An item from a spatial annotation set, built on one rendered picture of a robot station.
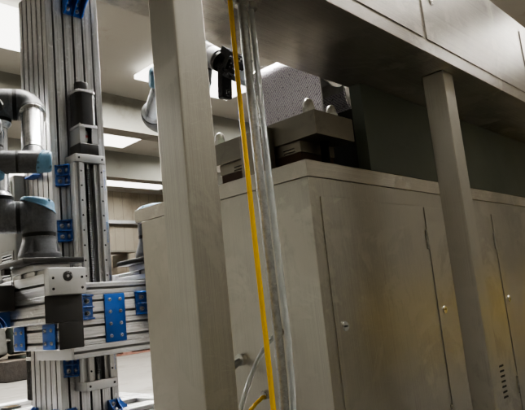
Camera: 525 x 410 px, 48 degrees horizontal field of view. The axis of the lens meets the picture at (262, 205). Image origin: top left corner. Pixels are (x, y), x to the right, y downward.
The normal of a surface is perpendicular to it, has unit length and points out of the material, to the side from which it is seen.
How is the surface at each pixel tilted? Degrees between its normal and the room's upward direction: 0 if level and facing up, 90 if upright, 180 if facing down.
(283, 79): 90
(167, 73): 90
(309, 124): 90
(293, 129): 90
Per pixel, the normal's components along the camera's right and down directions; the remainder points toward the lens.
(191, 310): -0.68, -0.05
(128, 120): 0.71, -0.18
